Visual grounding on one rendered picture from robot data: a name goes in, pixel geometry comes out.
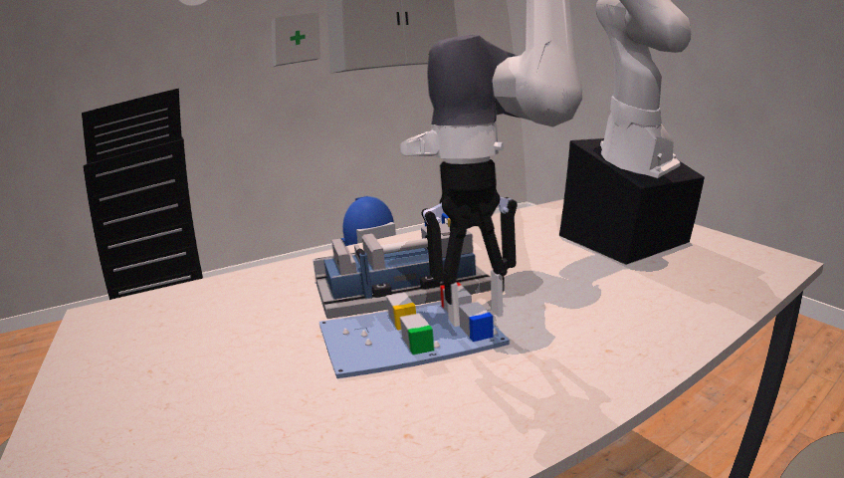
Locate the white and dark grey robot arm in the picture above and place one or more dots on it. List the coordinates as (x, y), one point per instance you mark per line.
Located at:
(471, 81)

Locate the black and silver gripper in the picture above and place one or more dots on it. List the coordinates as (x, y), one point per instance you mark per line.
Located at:
(467, 210)

